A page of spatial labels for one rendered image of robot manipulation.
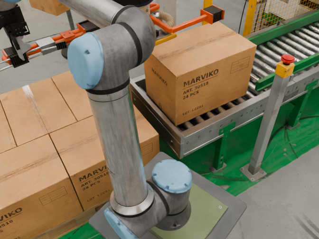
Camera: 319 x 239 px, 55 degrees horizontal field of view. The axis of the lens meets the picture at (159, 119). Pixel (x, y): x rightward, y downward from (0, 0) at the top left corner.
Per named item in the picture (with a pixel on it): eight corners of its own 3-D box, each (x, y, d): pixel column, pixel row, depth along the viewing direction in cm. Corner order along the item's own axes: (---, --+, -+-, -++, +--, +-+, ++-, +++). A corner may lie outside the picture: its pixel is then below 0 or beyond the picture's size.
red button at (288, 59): (286, 58, 170) (287, 52, 167) (295, 64, 166) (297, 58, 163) (276, 62, 167) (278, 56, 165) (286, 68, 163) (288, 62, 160)
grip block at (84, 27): (93, 28, 152) (91, 17, 147) (103, 36, 146) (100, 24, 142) (78, 33, 148) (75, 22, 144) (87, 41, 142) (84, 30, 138)
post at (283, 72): (252, 166, 240) (286, 58, 170) (258, 172, 236) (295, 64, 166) (246, 170, 237) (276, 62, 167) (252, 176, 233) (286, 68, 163)
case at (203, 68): (212, 67, 243) (217, 20, 215) (246, 94, 218) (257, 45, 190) (146, 93, 223) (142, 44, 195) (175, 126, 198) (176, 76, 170)
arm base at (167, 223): (198, 203, 133) (201, 190, 126) (177, 239, 121) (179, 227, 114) (160, 183, 140) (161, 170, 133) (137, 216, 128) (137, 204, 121)
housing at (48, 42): (52, 44, 142) (49, 35, 139) (58, 50, 138) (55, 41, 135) (37, 49, 139) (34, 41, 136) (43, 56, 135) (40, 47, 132)
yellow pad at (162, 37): (165, 30, 168) (165, 21, 165) (177, 37, 162) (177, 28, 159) (112, 51, 155) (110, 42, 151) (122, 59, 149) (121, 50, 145)
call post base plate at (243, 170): (253, 160, 244) (253, 159, 242) (267, 173, 235) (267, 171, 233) (239, 169, 239) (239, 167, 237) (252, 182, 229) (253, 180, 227)
